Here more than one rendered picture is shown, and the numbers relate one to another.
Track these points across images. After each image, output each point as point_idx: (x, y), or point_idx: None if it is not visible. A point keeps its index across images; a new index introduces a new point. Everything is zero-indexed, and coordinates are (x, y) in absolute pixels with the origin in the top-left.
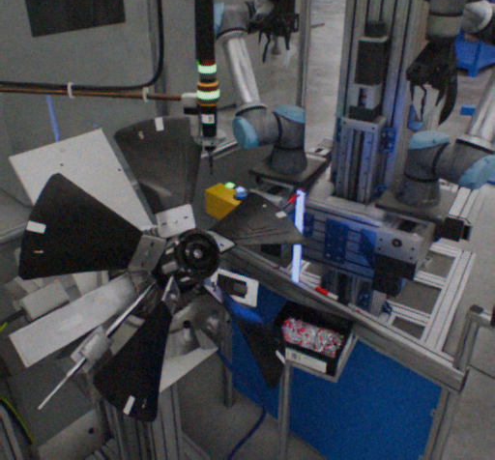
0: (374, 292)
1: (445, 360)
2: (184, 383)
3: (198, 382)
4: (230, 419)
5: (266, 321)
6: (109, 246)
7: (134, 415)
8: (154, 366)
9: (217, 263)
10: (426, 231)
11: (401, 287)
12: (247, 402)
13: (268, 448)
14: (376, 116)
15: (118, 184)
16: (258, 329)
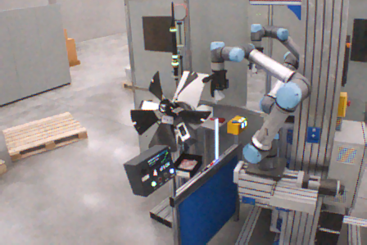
0: (283, 224)
1: (176, 192)
2: (242, 205)
3: (244, 209)
4: (227, 221)
5: (175, 143)
6: (158, 93)
7: (134, 126)
8: (145, 123)
9: (165, 111)
10: (249, 176)
11: (243, 200)
12: (238, 225)
13: (216, 234)
14: (289, 121)
15: (198, 90)
16: (165, 138)
